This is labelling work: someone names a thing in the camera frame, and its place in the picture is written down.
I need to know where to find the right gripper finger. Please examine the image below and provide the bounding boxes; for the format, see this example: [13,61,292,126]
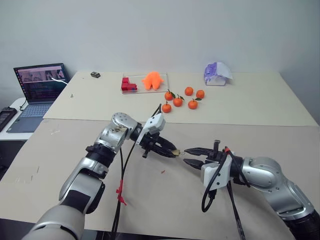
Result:
[184,147,214,158]
[183,158,207,173]

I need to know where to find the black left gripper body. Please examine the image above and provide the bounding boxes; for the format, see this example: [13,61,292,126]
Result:
[138,132,165,159]

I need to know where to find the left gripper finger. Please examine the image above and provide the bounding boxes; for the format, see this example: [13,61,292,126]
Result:
[149,144,177,159]
[156,136,178,152]

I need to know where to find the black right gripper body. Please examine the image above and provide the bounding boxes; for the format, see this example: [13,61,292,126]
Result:
[203,139,227,165]

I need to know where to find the orange tangerine with leaf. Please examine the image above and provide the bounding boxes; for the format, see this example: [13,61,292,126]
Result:
[164,89,177,101]
[187,97,202,110]
[172,94,185,108]

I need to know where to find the beige cardboard sheet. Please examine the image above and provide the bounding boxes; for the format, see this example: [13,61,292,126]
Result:
[42,70,319,127]
[0,118,320,240]

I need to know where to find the clear plastic tray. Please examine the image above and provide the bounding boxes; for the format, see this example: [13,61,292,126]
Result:
[121,72,170,95]

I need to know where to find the red building blocks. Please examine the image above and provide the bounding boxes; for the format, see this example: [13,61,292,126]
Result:
[120,77,139,93]

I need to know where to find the orange plush toy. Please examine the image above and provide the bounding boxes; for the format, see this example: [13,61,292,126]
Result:
[141,71,165,91]

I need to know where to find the purple white tissue pack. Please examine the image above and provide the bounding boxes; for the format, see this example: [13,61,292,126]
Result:
[203,60,234,87]

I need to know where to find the open laptop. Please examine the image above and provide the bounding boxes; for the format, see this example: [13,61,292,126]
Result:
[5,62,71,134]

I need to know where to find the white side table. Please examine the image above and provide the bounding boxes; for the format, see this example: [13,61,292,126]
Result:
[0,97,44,141]

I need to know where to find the black handheld device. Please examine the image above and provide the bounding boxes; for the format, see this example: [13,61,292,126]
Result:
[0,106,18,133]

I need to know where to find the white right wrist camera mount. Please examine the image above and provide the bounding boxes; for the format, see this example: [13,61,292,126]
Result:
[200,150,235,190]

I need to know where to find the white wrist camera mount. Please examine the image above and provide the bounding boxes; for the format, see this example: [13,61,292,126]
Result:
[136,113,167,146]
[200,150,235,190]

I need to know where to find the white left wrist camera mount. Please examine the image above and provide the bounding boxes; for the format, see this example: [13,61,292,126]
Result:
[136,113,167,146]

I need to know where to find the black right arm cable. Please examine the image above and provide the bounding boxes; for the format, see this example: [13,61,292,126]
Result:
[201,146,251,240]

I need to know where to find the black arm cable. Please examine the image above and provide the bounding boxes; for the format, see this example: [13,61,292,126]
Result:
[201,146,251,240]
[110,103,164,235]

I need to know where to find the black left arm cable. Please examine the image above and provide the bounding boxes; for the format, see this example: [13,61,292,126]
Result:
[110,103,164,235]

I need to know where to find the red cable tie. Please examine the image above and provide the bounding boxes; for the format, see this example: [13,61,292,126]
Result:
[115,179,128,206]

